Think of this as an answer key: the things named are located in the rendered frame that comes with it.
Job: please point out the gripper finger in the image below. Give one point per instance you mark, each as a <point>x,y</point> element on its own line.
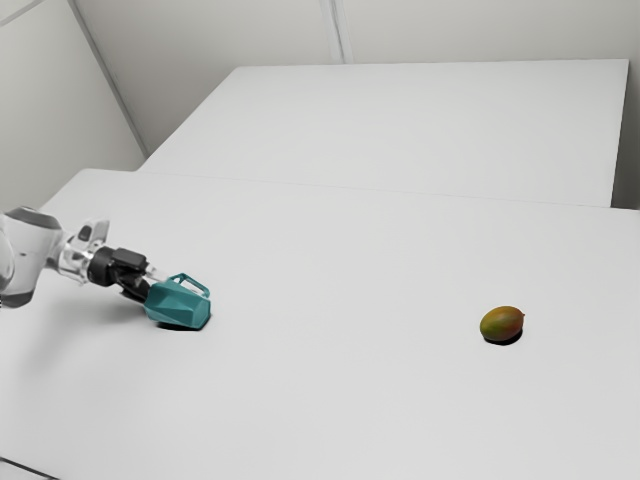
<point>156,273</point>
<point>134,290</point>

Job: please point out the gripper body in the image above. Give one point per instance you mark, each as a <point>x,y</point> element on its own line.
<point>116,267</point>

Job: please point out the teal faceted mug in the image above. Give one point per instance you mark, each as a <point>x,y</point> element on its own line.
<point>181,305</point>

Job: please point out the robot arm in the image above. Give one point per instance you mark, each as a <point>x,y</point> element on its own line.
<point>30,250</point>

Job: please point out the green and red mango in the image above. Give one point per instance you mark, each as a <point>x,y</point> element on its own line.
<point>501,323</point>

